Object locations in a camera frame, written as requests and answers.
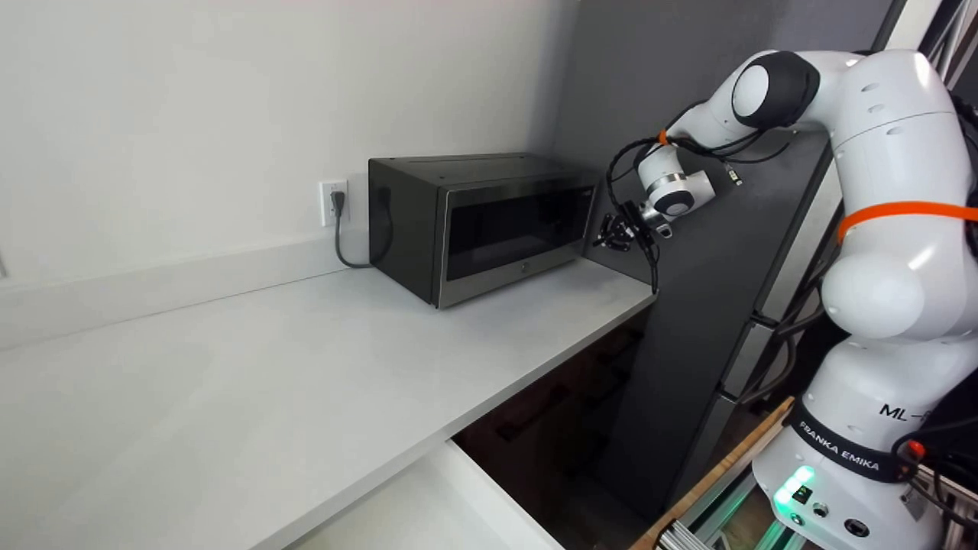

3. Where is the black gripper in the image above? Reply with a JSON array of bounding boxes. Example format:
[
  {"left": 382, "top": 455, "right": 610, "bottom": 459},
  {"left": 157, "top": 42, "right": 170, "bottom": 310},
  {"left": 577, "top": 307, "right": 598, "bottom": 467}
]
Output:
[{"left": 591, "top": 199, "right": 680, "bottom": 255}]

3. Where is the dark grey refrigerator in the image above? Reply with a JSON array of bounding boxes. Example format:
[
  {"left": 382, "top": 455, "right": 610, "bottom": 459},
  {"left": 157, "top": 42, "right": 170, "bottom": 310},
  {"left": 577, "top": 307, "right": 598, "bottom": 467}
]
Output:
[{"left": 594, "top": 125, "right": 852, "bottom": 526}]

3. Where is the black microwave power cord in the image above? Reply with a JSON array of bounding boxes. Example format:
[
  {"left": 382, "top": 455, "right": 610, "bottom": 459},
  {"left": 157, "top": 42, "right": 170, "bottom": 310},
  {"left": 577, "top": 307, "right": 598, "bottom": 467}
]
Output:
[{"left": 330, "top": 187, "right": 395, "bottom": 271}]

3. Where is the black base cable bundle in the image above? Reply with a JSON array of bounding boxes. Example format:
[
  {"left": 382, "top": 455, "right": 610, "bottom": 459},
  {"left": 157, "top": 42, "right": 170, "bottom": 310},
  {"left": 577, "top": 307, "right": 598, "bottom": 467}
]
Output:
[{"left": 892, "top": 410, "right": 978, "bottom": 550}]

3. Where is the white wall outlet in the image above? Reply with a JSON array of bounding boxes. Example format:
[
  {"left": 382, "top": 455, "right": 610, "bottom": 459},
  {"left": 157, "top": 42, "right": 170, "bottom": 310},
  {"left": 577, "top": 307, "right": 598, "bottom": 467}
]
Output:
[{"left": 316, "top": 175, "right": 356, "bottom": 232}]

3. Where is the dark wood cabinet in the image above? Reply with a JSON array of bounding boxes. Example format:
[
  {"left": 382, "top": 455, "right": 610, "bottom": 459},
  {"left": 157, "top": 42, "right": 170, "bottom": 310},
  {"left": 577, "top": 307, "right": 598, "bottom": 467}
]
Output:
[{"left": 453, "top": 301, "right": 655, "bottom": 550}]

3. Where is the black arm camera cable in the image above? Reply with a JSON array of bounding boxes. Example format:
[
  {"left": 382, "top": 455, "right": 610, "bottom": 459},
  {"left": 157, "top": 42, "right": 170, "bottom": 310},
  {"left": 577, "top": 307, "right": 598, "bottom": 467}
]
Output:
[{"left": 605, "top": 128, "right": 801, "bottom": 298}]

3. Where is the white open drawer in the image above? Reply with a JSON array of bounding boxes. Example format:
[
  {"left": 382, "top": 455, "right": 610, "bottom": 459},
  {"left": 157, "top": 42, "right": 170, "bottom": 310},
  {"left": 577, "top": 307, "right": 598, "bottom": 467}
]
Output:
[{"left": 289, "top": 436, "right": 566, "bottom": 550}]

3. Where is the long orange cable strap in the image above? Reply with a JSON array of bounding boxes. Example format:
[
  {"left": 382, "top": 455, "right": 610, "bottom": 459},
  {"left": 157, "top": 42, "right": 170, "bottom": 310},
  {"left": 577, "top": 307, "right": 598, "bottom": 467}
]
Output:
[{"left": 834, "top": 199, "right": 978, "bottom": 247}]

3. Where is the dark grey microwave oven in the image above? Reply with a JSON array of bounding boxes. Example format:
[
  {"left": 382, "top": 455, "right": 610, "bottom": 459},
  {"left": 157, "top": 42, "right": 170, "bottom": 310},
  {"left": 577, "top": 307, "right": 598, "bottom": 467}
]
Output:
[{"left": 363, "top": 148, "right": 605, "bottom": 310}]

